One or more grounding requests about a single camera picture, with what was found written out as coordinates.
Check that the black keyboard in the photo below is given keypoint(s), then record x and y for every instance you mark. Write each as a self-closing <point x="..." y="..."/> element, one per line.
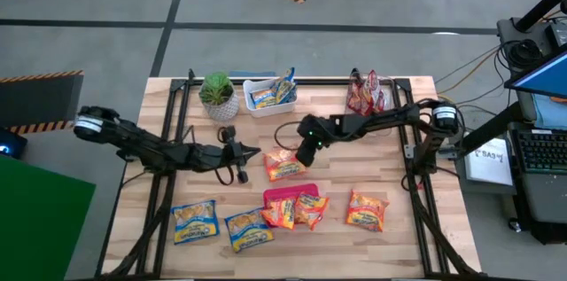
<point x="545" y="150"/>

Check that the white paper sheet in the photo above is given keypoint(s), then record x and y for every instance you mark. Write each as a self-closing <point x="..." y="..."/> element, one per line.
<point x="489" y="166"/>

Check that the red Maruchan noodle pack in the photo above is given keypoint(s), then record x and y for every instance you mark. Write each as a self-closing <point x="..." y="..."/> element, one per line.
<point x="370" y="92"/>
<point x="381" y="100"/>
<point x="354" y="97"/>

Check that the computer monitor with blue screen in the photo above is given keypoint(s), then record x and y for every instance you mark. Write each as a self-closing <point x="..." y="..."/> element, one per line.
<point x="545" y="77"/>

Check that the light blue cloth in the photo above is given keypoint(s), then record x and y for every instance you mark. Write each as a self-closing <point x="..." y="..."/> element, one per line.
<point x="551" y="112"/>

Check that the white plastic bin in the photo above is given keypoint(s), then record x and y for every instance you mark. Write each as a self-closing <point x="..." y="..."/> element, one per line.
<point x="270" y="113"/>

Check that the black pole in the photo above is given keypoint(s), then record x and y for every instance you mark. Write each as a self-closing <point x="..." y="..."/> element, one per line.
<point x="542" y="6"/>

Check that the orange Maruchan noodle pack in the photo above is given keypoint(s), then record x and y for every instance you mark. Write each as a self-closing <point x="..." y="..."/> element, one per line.
<point x="310" y="210"/>
<point x="281" y="166"/>
<point x="281" y="214"/>
<point x="367" y="210"/>

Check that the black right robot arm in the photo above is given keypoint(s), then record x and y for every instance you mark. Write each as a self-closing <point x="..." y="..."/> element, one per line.
<point x="381" y="119"/>

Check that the green board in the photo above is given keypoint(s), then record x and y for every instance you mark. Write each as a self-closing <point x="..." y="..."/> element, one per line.
<point x="40" y="228"/>

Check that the black aluminium table frame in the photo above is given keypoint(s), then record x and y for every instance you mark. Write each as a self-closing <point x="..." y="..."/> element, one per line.
<point x="323" y="80"/>

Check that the grey metal mount bracket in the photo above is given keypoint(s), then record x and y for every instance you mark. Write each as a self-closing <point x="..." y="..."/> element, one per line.
<point x="409" y="151"/>

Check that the black device with blue light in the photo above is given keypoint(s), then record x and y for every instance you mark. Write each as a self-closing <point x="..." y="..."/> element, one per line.
<point x="13" y="145"/>

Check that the blue Maruchan noodle pack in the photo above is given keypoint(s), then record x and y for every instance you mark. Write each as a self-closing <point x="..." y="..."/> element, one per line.
<point x="195" y="223"/>
<point x="263" y="98"/>
<point x="248" y="232"/>
<point x="285" y="88"/>

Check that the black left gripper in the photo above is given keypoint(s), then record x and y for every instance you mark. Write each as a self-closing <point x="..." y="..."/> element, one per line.
<point x="210" y="157"/>

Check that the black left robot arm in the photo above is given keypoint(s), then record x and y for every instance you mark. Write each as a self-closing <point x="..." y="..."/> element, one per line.
<point x="133" y="139"/>

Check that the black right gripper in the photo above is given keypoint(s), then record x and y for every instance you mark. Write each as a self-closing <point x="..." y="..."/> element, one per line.
<point x="316" y="132"/>

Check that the succulent in white patterned pot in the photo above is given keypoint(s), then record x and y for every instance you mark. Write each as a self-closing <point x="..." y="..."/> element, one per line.
<point x="217" y="90"/>

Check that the grey equipment cart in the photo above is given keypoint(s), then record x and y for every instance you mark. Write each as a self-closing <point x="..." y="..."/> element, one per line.
<point x="545" y="197"/>

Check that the clear plastic bin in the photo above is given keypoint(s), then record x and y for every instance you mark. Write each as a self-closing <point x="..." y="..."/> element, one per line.
<point x="385" y="82"/>

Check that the pink plastic bin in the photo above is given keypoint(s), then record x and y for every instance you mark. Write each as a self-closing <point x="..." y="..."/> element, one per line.
<point x="288" y="192"/>

